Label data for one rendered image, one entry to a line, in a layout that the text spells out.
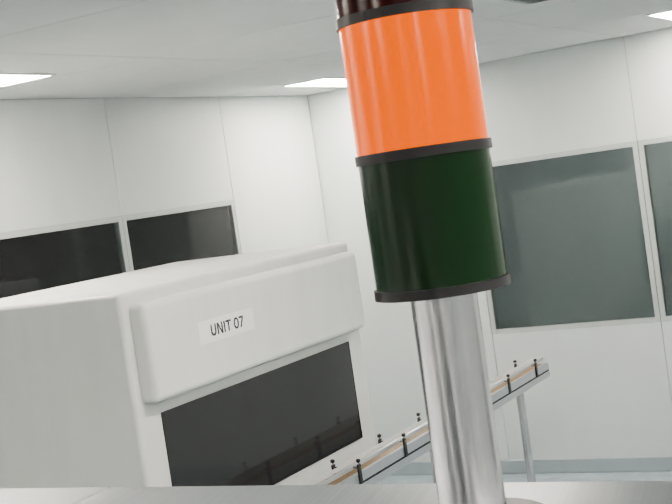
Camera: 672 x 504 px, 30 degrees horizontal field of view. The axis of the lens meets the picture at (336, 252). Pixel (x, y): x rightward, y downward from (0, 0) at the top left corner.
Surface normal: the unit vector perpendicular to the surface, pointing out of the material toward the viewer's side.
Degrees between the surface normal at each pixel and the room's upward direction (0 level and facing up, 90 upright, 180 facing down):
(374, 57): 90
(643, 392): 90
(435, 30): 90
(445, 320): 90
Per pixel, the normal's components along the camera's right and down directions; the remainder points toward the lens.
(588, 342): -0.47, 0.11
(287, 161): 0.87, -0.10
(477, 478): 0.15, 0.03
